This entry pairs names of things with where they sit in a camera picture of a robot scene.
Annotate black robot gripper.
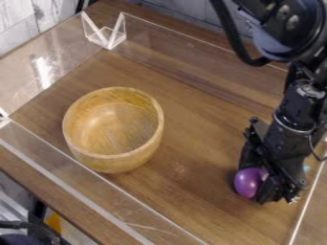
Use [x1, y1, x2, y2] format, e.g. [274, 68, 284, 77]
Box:
[239, 117, 315, 205]

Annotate purple toy eggplant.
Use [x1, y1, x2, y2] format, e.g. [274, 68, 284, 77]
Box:
[232, 164, 312, 200]

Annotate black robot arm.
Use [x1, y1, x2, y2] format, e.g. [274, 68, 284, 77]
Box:
[210, 0, 327, 204]

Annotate brown wooden bowl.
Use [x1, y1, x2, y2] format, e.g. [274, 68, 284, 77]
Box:
[63, 86, 164, 173]

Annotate clear acrylic tray walls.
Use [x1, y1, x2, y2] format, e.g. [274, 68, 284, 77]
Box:
[0, 9, 327, 245]

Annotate yellow object under table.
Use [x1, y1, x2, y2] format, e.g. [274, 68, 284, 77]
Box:
[45, 212, 61, 234]

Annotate clear acrylic corner bracket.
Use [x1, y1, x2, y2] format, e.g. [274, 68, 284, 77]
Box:
[80, 12, 127, 50]

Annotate black cable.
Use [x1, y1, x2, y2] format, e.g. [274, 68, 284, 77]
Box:
[0, 220, 63, 245]

